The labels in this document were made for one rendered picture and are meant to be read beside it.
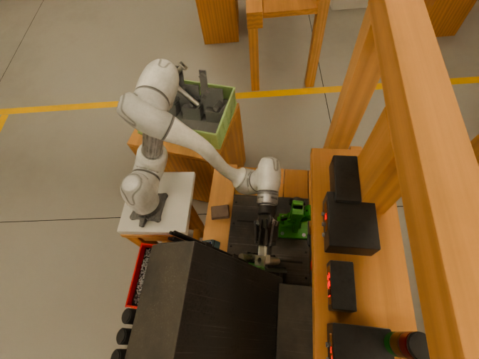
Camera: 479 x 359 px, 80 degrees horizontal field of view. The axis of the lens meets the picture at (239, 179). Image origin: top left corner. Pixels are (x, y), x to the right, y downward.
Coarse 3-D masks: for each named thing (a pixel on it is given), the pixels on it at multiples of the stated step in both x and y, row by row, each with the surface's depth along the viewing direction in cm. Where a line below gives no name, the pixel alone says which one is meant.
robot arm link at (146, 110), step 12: (120, 96) 96; (132, 96) 95; (144, 96) 97; (156, 96) 99; (120, 108) 95; (132, 108) 94; (144, 108) 96; (156, 108) 98; (168, 108) 105; (132, 120) 96; (144, 120) 96; (156, 120) 97; (168, 120) 99; (144, 132) 100; (156, 132) 99
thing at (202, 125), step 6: (180, 114) 202; (204, 114) 200; (180, 120) 199; (186, 120) 199; (192, 120) 198; (198, 120) 198; (204, 120) 197; (192, 126) 196; (198, 126) 195; (204, 126) 195; (210, 126) 194; (216, 126) 194
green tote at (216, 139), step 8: (184, 80) 201; (224, 88) 197; (232, 88) 195; (224, 96) 204; (232, 96) 195; (232, 104) 199; (224, 112) 185; (232, 112) 203; (224, 120) 187; (224, 128) 190; (208, 136) 181; (216, 136) 178; (224, 136) 194; (216, 144) 187
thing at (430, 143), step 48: (384, 0) 69; (384, 48) 67; (432, 48) 60; (384, 96) 66; (432, 96) 54; (432, 144) 49; (432, 192) 45; (432, 240) 43; (432, 288) 43; (432, 336) 42
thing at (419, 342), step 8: (400, 336) 57; (408, 336) 54; (416, 336) 54; (424, 336) 54; (400, 344) 56; (408, 344) 53; (416, 344) 53; (424, 344) 53; (408, 352) 53; (416, 352) 52; (424, 352) 52
